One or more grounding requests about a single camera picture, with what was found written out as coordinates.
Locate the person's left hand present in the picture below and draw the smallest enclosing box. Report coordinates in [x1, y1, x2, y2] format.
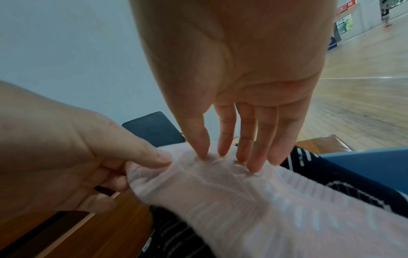
[0, 80, 174, 220]

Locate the person's right hand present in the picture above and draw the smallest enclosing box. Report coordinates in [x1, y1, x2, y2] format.
[128, 0, 339, 174]

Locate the light blue plastic basin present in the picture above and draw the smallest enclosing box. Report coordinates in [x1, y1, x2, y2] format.
[318, 147, 408, 200]

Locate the brown wooden desk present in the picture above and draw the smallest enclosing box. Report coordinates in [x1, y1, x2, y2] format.
[0, 210, 61, 254]

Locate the black padded metal chair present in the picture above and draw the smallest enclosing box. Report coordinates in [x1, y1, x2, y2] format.
[122, 111, 186, 148]

